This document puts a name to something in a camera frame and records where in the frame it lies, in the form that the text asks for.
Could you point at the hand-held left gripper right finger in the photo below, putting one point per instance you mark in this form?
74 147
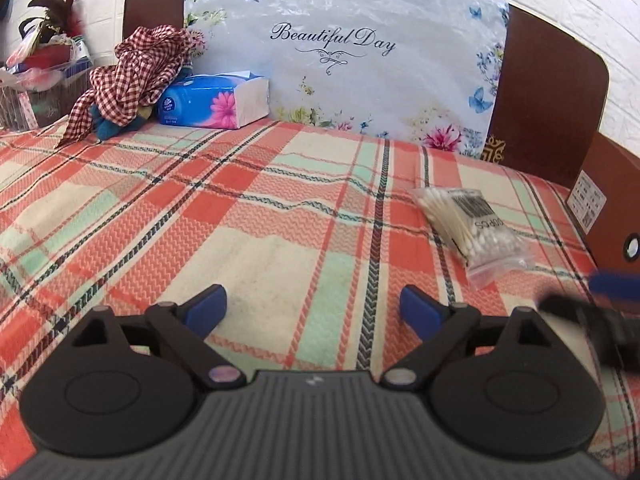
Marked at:
420 310

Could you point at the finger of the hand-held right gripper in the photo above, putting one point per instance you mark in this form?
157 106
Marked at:
620 285
615 335

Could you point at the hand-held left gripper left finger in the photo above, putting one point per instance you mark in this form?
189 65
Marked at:
207 307

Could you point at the bag of cotton swabs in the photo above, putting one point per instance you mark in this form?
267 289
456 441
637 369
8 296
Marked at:
475 230

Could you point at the brown box white inside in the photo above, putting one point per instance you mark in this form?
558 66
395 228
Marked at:
610 175

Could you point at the plaid blanket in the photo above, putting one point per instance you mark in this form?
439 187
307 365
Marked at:
250 220

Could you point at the blue floral tissue pack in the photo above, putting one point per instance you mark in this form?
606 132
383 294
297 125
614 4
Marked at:
200 102

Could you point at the blue plush toy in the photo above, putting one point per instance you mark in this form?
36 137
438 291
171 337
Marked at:
107 127

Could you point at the brown wooden headboard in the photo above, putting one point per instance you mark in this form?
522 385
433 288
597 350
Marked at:
545 85

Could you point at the red checked cloth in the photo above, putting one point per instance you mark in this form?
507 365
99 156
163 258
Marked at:
135 75

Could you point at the basket of assorted things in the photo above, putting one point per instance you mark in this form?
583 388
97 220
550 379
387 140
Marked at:
45 90

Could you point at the red and black feather decoration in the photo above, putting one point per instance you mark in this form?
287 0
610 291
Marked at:
62 7

